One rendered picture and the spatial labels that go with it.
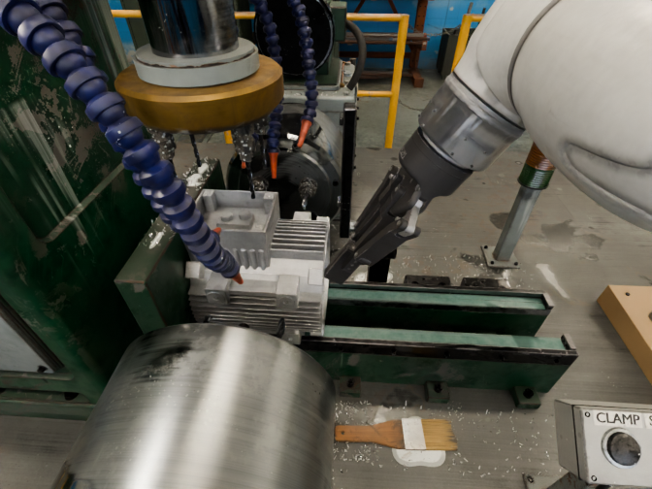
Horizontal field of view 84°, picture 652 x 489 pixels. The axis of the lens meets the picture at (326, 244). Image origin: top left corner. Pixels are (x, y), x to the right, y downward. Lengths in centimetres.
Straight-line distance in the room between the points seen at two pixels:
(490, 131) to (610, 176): 17
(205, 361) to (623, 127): 32
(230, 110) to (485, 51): 23
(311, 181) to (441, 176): 39
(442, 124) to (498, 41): 8
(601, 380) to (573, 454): 42
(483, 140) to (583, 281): 77
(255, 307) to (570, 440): 41
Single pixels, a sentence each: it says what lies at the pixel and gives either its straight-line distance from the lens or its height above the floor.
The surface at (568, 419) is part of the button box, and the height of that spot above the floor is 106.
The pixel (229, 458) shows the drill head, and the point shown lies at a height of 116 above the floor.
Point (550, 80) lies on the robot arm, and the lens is 25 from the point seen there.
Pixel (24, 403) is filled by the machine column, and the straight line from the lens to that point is 80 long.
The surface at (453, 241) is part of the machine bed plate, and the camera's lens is 106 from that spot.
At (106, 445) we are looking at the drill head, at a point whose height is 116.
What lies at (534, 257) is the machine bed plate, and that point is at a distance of 110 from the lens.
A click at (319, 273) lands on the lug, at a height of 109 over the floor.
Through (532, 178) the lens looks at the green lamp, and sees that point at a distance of 89.
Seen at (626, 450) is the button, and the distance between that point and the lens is 50.
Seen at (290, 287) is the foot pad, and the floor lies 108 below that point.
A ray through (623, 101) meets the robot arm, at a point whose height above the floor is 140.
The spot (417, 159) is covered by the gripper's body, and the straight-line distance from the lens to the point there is 38.
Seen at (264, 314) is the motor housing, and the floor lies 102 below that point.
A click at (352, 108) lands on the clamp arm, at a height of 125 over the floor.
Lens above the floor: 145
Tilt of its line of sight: 41 degrees down
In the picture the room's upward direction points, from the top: straight up
